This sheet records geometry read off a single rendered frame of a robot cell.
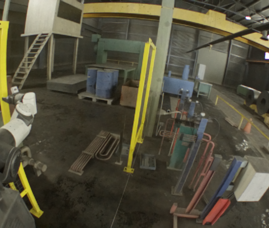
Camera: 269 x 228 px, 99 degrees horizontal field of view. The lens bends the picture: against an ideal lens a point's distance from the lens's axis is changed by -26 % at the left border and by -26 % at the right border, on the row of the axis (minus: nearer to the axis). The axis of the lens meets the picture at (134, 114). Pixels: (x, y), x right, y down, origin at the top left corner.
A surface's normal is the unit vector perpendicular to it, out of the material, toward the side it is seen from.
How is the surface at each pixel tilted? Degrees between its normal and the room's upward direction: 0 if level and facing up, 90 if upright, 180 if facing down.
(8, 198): 0
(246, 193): 90
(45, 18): 90
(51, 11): 90
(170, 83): 90
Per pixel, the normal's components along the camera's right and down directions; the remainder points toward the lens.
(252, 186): -0.19, 0.33
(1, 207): 0.13, -0.92
